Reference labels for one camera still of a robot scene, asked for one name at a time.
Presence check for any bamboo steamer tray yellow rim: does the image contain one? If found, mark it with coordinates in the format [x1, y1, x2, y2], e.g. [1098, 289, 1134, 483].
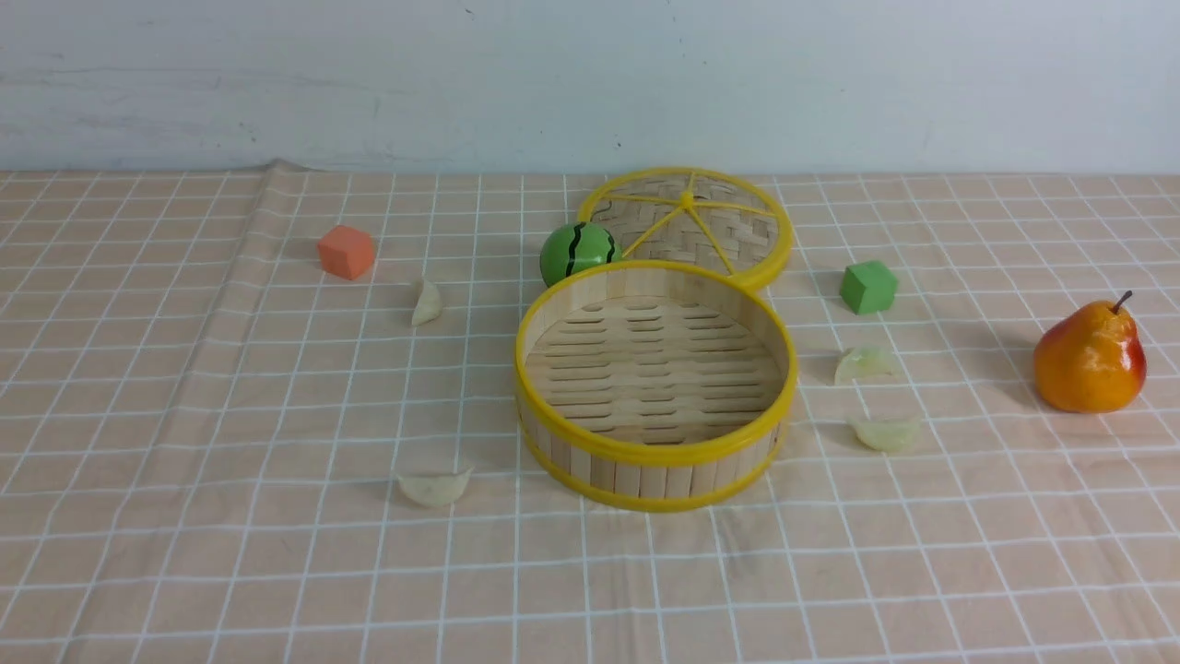
[514, 259, 799, 512]

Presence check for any white dumpling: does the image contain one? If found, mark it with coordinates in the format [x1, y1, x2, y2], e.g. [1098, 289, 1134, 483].
[395, 468, 473, 509]
[409, 278, 445, 328]

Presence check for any pale green dumpling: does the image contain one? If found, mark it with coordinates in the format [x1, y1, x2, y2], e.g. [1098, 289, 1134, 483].
[832, 346, 903, 384]

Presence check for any orange foam cube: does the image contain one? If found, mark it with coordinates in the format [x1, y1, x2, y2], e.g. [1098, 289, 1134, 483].
[316, 224, 376, 280]

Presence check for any green foam cube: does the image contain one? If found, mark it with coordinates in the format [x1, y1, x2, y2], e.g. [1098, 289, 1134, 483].
[839, 259, 899, 315]

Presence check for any orange yellow toy pear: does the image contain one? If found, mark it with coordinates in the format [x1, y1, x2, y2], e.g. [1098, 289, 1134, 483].
[1033, 290, 1148, 413]

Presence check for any woven bamboo steamer lid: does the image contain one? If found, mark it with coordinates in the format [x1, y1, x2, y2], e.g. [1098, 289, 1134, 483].
[577, 167, 794, 290]

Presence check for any pink checked tablecloth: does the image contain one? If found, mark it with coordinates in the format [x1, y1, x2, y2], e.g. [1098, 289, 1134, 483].
[1, 164, 1179, 663]

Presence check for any green toy watermelon ball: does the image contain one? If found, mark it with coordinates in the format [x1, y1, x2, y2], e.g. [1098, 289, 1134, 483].
[539, 221, 620, 287]

